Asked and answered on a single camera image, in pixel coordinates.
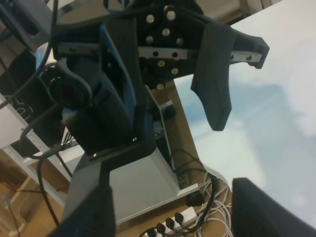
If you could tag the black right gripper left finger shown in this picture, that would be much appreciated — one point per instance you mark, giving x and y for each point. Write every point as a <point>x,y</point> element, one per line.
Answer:
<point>93,218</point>

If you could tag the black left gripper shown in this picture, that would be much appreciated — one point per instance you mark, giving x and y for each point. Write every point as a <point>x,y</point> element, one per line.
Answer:
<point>166,39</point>

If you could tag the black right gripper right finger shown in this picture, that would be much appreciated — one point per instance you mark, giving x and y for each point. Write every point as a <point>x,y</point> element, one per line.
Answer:
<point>255,214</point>

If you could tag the white power strip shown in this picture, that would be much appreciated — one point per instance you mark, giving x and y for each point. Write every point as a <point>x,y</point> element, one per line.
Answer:
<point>179,224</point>

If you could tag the white shelf rack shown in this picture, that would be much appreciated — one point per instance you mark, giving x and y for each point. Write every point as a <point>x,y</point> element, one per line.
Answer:
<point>11,127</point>

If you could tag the white table leg frame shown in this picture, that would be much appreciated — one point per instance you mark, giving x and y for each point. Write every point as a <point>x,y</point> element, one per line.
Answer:
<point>139,185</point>

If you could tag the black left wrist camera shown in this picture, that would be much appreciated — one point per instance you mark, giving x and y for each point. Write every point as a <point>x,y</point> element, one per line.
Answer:
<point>78,89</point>

